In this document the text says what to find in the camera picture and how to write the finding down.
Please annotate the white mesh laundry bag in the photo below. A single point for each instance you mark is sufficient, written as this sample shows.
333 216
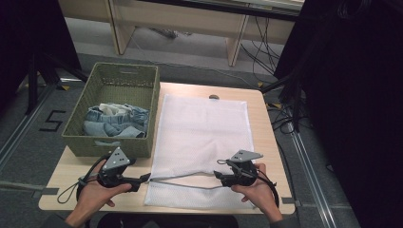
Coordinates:
202 148

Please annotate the grey power strip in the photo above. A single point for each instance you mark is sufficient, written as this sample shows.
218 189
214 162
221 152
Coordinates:
168 32

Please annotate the person's left hand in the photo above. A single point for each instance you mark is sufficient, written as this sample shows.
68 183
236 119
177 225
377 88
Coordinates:
95 193

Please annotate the light wooden desk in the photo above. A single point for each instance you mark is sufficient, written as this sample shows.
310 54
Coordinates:
177 19

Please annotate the person's right hand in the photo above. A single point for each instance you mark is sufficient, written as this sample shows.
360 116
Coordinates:
258 191

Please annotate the green woven basket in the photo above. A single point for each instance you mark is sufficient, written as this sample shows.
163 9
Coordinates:
95 120

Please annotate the black metal stand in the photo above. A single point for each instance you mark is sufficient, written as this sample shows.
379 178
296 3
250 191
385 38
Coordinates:
34 82
293 95

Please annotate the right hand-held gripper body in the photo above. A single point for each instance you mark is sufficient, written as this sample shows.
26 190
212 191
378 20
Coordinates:
242 172

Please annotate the blue denim jeans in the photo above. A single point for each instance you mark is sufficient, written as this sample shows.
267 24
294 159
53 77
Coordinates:
117 123

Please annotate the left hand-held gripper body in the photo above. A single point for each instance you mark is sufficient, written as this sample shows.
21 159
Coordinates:
114 164

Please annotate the dark curtain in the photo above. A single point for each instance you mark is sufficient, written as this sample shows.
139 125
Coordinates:
28 38
351 95

